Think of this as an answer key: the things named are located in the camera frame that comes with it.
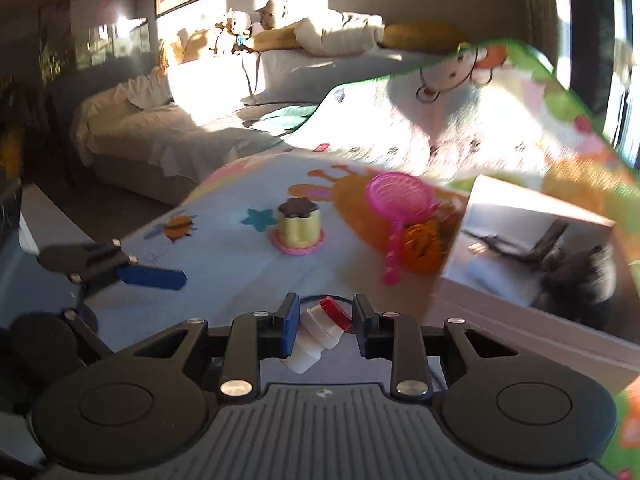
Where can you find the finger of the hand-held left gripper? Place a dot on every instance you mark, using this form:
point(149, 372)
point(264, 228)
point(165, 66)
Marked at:
point(86, 332)
point(150, 276)

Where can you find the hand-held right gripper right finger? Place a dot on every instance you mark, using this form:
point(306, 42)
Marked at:
point(362, 330)

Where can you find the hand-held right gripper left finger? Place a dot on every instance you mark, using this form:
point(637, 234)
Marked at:
point(290, 325)

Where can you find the white bottle with red cap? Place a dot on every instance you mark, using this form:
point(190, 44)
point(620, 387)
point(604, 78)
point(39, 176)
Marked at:
point(312, 332)

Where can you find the orange pumpkin toy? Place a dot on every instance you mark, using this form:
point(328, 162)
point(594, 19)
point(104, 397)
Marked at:
point(422, 255)

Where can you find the yellow pudding toy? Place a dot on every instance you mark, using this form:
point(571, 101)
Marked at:
point(297, 227)

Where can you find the pink cardboard box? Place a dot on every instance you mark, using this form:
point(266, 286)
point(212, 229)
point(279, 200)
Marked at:
point(500, 320)

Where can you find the pink toy strainer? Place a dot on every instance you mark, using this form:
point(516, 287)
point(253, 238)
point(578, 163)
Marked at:
point(395, 195)

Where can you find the dark brown plush toy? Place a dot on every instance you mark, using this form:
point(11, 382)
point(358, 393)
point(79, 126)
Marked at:
point(580, 280)

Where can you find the printed cartoon play mat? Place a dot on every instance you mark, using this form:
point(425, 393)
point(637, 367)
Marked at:
point(240, 270)

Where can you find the white covered sofa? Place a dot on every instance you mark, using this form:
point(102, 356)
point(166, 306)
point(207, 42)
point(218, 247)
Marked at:
point(175, 135)

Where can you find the cream throw pillow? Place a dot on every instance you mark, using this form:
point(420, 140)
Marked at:
point(195, 45)

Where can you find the glass display cabinet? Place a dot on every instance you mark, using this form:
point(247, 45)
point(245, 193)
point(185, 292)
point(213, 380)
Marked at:
point(95, 35)

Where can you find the plush bear dolls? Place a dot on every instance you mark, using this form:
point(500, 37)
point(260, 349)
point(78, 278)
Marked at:
point(230, 30)

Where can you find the yellow bolster pillow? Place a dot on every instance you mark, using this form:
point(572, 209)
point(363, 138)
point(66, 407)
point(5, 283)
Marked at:
point(277, 37)

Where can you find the pale plush sheep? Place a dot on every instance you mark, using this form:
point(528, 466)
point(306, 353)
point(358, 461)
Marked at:
point(274, 14)

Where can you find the white pillow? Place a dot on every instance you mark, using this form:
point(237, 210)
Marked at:
point(340, 32)

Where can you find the yellow cushion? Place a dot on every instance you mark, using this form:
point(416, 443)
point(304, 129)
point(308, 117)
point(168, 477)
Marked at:
point(425, 36)

